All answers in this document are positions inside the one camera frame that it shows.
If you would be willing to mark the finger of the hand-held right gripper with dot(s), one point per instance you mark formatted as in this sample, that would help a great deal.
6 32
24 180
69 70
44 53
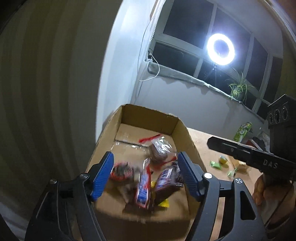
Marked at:
226 146

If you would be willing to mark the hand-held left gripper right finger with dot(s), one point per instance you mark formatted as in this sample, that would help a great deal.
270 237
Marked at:
189 176

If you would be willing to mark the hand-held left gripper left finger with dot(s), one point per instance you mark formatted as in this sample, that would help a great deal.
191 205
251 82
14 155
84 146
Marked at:
101 178

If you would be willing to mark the purple brown snack packet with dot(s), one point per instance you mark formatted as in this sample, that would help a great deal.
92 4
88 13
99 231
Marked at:
167 183

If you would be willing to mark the clear brown cake packet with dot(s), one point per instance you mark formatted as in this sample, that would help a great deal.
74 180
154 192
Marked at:
159 150

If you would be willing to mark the blue red snack packet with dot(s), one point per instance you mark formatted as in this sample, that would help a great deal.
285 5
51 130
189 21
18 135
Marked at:
143 187

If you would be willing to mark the cardboard box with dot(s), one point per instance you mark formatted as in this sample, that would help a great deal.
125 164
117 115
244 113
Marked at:
143 120

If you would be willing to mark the person's right hand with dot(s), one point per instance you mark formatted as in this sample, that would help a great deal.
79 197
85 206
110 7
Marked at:
261 190

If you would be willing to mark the yellow green snack packet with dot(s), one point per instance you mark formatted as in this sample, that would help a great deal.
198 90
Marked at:
223 160

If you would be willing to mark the green printed bag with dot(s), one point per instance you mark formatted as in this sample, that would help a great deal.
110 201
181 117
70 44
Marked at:
240 133

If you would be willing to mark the plain green snack packet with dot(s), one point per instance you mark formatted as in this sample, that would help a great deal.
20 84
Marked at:
215 164

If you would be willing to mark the green red-label snack packet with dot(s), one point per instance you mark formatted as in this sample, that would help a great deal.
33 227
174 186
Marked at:
232 172

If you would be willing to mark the potted green plant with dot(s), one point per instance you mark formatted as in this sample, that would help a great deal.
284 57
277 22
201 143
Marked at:
238 90

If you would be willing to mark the olive curtain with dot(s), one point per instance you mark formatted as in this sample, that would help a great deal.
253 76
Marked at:
290 69
46 92

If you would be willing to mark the black tripod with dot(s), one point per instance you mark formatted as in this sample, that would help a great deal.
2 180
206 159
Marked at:
214 69

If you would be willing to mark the grey sill padding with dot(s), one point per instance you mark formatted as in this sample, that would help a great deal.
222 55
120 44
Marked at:
175 74

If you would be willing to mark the black charger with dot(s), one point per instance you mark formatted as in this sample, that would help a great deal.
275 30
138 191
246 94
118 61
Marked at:
149 58

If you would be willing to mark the window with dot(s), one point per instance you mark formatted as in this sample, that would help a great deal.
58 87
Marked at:
185 23

